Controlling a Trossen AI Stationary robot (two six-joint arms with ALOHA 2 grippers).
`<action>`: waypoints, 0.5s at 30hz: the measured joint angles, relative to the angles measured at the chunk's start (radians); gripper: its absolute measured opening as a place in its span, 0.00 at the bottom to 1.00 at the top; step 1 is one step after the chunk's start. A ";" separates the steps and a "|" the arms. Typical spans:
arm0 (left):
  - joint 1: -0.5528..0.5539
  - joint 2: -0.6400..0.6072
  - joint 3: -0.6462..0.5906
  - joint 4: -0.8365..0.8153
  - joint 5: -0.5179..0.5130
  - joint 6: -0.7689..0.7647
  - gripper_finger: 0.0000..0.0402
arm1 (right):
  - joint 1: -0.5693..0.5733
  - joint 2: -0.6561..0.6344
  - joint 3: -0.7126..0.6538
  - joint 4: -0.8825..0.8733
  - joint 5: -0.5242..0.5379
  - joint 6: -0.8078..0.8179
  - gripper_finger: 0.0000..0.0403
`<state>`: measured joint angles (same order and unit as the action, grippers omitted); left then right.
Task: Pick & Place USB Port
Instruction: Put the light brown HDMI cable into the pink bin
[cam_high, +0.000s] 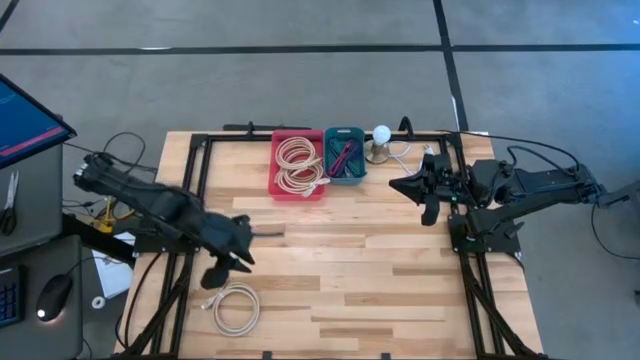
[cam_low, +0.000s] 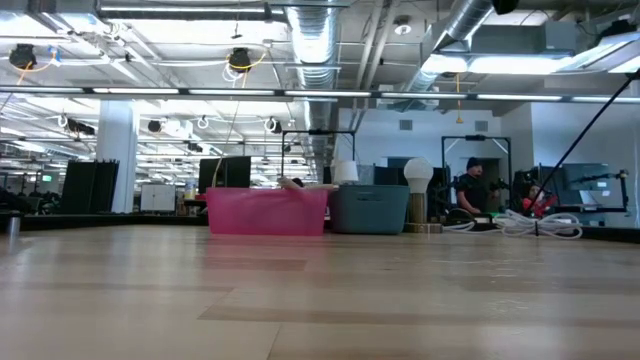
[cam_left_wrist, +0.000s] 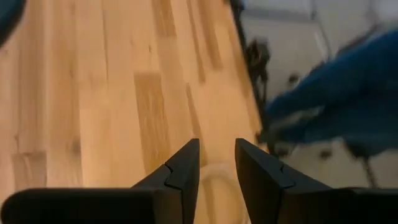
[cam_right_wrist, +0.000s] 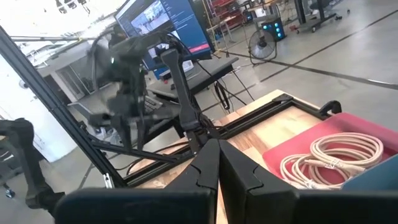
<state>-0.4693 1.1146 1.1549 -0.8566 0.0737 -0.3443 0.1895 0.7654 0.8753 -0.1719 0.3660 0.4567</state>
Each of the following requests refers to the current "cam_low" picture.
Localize white cylindrical lampshade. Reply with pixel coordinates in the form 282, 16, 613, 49
332, 159, 360, 185

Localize grey-teal plastic bin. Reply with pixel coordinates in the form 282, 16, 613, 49
327, 183, 411, 235

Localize pink translucent plastic bin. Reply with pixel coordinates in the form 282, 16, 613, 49
205, 186, 329, 237

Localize black computer monitor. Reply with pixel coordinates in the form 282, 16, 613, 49
198, 155, 252, 195

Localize bulb lamp with brass base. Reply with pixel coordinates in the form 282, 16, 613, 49
402, 157, 444, 234

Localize black round base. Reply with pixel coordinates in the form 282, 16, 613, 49
443, 207, 496, 232

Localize white cabinet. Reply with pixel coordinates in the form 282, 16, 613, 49
140, 183, 177, 212

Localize white building column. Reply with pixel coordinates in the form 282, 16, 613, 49
95, 99, 140, 214

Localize red object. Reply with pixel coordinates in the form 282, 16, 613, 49
521, 194, 559, 217

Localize black upright panels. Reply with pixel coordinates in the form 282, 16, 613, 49
60, 159, 120, 215

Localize grey monitor screen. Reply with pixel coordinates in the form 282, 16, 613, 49
562, 162, 612, 192

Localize silver corrugated ventilation duct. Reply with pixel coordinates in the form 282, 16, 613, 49
285, 4, 342, 91

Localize black ceiling cable reel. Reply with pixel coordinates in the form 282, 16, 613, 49
228, 46, 253, 74
8, 43, 37, 70

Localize long light rail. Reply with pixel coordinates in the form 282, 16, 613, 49
0, 85, 640, 104

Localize silver spiral ventilation duct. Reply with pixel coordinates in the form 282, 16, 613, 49
399, 0, 495, 94

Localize white coiled cable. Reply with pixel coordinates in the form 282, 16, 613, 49
442, 208, 584, 240

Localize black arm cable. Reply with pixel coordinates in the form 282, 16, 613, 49
527, 69, 640, 214

